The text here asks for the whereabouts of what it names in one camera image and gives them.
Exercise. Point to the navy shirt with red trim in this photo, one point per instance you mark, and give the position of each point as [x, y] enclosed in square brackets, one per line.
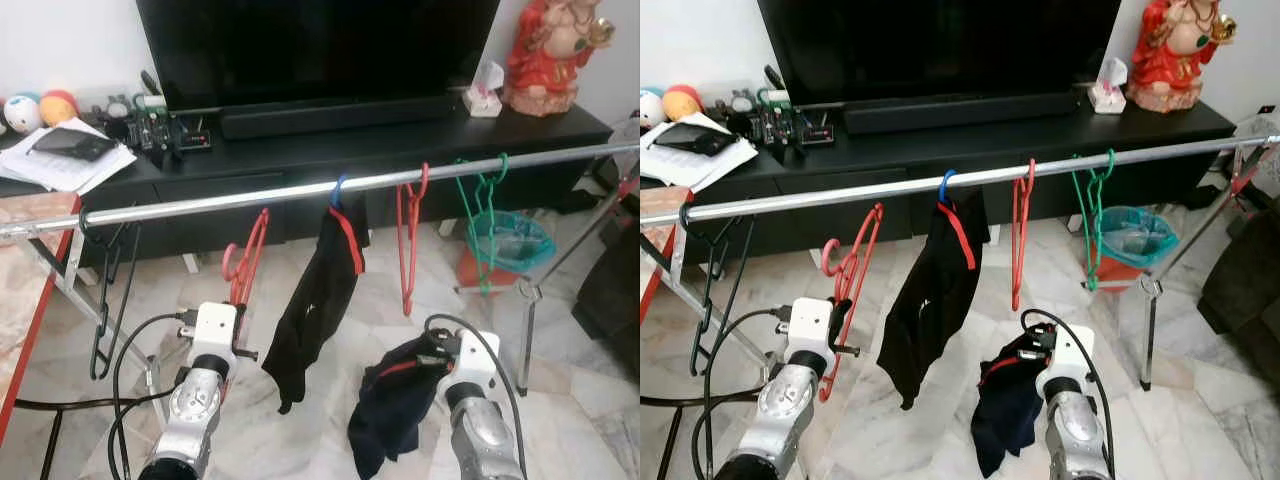
[395, 410]
[1005, 410]

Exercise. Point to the red plastic hanger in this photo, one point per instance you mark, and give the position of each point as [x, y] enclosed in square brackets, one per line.
[405, 270]
[250, 265]
[860, 255]
[1017, 260]

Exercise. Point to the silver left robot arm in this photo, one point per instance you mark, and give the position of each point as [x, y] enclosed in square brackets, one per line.
[190, 420]
[780, 410]

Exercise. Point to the green plastic hanger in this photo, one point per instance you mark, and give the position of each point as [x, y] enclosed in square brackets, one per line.
[484, 255]
[1095, 255]

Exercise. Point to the blue hook hanger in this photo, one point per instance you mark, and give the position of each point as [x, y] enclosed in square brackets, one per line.
[945, 187]
[336, 192]

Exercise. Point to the black shirt with red collar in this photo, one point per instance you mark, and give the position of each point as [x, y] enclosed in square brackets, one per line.
[930, 300]
[315, 310]

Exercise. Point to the dark brown sofa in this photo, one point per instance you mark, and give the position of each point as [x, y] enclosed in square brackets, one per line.
[610, 290]
[1245, 290]

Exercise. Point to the black television console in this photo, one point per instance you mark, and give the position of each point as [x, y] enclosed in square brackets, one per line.
[400, 150]
[1020, 148]

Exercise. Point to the black soundbar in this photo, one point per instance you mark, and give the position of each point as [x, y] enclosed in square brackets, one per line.
[960, 112]
[340, 117]

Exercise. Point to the white pink tissue box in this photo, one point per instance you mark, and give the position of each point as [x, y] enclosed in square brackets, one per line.
[1107, 97]
[483, 100]

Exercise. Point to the silver metal clothes rack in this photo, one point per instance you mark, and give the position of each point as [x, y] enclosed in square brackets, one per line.
[800, 199]
[200, 206]

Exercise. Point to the white paper stack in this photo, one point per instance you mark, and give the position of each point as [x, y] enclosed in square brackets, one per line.
[680, 170]
[50, 175]

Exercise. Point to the small black digital clock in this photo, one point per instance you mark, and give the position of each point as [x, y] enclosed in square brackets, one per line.
[817, 136]
[195, 141]

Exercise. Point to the black flat television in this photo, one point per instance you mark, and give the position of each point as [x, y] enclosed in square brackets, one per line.
[940, 50]
[320, 50]

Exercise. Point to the red laughing buddha statue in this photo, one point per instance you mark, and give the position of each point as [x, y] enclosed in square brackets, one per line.
[1170, 55]
[550, 60]

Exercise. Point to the white round plush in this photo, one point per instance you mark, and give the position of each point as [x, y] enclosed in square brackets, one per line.
[22, 115]
[650, 108]

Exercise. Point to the black flat pouch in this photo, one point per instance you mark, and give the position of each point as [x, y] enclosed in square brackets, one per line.
[75, 145]
[697, 140]

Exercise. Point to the orange round plush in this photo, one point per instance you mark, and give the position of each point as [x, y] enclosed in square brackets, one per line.
[60, 110]
[682, 104]

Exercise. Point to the black remote control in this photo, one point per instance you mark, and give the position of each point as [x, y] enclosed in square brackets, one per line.
[150, 83]
[773, 78]

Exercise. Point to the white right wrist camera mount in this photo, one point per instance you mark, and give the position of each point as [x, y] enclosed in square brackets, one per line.
[1065, 352]
[478, 355]

